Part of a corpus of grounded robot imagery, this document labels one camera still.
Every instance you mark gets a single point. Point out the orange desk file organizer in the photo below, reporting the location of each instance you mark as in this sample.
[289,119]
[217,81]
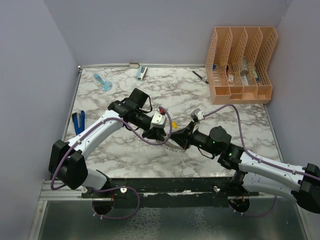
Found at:
[237,63]

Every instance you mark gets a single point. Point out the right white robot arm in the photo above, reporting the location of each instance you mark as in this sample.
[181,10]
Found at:
[257,173]

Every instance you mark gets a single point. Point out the items in organizer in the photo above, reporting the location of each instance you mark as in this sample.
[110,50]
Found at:
[244,73]

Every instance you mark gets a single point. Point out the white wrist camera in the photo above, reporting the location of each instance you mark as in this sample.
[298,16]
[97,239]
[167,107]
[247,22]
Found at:
[197,115]
[158,120]

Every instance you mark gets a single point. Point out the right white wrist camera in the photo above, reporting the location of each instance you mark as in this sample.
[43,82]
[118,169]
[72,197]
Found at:
[197,115]

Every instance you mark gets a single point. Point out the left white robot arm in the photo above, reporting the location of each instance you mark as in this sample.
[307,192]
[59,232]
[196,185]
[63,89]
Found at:
[68,158]

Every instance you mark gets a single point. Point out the beige wall clip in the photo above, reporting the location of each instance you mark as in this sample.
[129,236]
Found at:
[134,65]

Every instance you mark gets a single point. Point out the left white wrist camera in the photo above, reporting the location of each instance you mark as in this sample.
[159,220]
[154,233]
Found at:
[158,120]

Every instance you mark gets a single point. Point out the blue packaged item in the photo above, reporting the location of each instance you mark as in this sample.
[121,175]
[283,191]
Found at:
[102,84]

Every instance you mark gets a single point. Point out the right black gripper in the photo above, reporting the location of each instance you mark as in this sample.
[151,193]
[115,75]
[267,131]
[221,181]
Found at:
[182,135]

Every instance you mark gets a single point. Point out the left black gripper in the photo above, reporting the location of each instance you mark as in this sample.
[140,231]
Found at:
[156,134]

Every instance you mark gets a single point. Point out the black pen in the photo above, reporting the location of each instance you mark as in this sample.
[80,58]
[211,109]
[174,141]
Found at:
[200,77]

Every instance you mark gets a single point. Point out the yellow key tag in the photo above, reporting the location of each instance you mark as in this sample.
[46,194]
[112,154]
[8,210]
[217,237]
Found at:
[174,125]

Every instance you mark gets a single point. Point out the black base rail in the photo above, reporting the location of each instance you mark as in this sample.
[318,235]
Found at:
[172,192]

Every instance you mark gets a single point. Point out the light blue white stapler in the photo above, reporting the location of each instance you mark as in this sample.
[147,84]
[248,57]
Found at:
[142,70]

